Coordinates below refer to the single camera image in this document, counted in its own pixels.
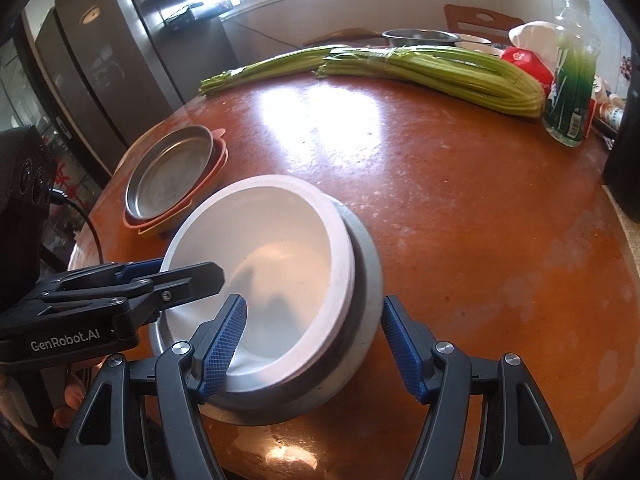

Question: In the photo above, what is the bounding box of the shallow steel round pan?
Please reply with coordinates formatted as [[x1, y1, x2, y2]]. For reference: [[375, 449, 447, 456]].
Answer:
[[125, 126, 215, 222]]

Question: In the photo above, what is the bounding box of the red white paper bowl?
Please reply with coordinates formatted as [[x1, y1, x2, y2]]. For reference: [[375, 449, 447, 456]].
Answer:
[[162, 174, 355, 393]]

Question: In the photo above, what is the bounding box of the pink plastic plate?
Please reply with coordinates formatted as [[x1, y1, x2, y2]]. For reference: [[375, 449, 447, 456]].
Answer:
[[122, 128, 229, 232]]

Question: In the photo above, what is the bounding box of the yellow shell-shaped plate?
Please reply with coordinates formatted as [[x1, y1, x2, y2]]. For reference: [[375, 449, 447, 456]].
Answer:
[[134, 208, 190, 237]]

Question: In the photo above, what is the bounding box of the steel refrigerator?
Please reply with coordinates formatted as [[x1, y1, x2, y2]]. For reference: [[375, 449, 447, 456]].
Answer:
[[25, 0, 238, 178]]

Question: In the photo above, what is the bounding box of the far celery bunch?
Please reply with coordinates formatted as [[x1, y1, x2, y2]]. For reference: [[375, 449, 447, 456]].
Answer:
[[198, 44, 346, 96]]

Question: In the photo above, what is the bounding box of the celery bunch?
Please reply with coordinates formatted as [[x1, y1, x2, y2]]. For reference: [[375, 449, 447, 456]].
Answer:
[[198, 44, 346, 96], [317, 46, 546, 118]]

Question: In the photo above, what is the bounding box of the curved wooden chair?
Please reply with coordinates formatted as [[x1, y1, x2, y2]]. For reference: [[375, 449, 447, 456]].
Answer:
[[303, 27, 388, 48]]

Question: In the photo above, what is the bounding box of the steel mixing bowl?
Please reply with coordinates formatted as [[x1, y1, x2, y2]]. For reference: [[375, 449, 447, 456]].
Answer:
[[382, 28, 460, 47]]

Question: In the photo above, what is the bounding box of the small white medicine bottle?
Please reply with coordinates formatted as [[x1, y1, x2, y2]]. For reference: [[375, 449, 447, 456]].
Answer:
[[600, 103, 624, 131]]

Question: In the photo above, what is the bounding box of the green label plastic bottle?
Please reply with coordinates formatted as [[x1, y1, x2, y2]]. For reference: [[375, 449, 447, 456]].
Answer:
[[542, 0, 601, 148]]

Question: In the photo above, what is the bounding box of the near celery bunch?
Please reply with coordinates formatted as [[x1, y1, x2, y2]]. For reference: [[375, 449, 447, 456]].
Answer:
[[317, 46, 546, 118]]

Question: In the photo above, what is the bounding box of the orange slatted wooden chair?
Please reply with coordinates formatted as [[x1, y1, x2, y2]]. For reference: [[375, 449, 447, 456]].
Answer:
[[444, 3, 524, 37]]

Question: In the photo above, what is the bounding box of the red white plastic bag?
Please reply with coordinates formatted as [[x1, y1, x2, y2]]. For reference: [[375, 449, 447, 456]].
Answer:
[[500, 21, 566, 96]]

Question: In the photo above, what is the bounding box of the black cable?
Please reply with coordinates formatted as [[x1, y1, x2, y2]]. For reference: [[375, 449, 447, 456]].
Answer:
[[49, 187, 106, 265]]

